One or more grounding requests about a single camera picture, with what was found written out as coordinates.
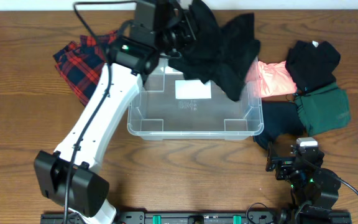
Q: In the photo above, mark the white label in container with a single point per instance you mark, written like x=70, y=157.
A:
x=192, y=90

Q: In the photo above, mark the pink orange garment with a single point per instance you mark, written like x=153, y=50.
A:
x=273, y=79

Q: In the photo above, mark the large black garment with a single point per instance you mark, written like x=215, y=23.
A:
x=219, y=54

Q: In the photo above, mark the red navy plaid garment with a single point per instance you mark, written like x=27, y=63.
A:
x=80, y=65

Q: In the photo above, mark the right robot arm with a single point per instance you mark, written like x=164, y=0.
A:
x=314, y=190

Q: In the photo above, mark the clear plastic storage container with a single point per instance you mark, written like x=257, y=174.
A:
x=156, y=114

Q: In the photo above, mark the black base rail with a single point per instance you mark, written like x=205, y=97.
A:
x=226, y=218

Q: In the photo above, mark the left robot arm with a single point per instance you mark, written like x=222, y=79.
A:
x=69, y=176

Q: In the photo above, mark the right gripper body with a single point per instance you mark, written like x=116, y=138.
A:
x=285, y=171

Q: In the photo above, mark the black garment with white tag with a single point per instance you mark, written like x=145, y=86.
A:
x=311, y=67

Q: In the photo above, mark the green garment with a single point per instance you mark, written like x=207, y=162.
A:
x=324, y=109

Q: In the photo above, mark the dark navy garment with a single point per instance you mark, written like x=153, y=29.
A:
x=279, y=118

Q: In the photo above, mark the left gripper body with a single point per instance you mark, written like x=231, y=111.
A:
x=172, y=37

